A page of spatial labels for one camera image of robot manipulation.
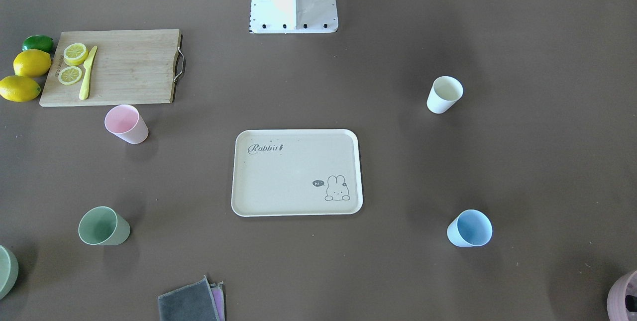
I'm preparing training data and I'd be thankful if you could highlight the cream white cup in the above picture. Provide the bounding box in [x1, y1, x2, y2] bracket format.
[427, 76, 464, 114]

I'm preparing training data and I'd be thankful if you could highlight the blue cup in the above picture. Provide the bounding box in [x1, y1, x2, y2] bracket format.
[446, 209, 493, 247]

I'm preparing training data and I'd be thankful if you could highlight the pink cup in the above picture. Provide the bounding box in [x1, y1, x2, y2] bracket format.
[104, 104, 149, 144]

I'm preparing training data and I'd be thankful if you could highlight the green cup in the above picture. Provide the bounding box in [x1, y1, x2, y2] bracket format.
[78, 206, 130, 246]

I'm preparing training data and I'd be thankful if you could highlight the cream rabbit tray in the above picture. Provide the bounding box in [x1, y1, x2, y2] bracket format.
[230, 129, 363, 217]

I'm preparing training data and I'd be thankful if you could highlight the wooden cutting board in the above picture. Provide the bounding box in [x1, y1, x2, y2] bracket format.
[39, 29, 182, 107]

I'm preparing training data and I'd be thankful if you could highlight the grey folded cloth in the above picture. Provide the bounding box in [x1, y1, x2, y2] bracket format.
[157, 277, 226, 321]

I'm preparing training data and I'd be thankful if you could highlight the yellow plastic knife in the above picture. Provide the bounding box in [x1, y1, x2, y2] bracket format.
[78, 46, 98, 100]

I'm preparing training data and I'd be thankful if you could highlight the lemon slice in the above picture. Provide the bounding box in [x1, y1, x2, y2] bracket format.
[62, 43, 89, 66]
[58, 66, 83, 86]

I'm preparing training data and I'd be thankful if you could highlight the green lime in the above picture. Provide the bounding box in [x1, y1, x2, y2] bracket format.
[22, 34, 54, 53]

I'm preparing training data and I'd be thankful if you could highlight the yellow lemon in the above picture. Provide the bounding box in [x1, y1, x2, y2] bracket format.
[0, 75, 41, 103]
[13, 49, 52, 78]

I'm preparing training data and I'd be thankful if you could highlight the green bowl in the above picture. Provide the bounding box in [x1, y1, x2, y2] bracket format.
[0, 245, 19, 299]

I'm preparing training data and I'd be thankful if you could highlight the pink bowl with ice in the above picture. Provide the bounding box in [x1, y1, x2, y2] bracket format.
[607, 271, 637, 321]

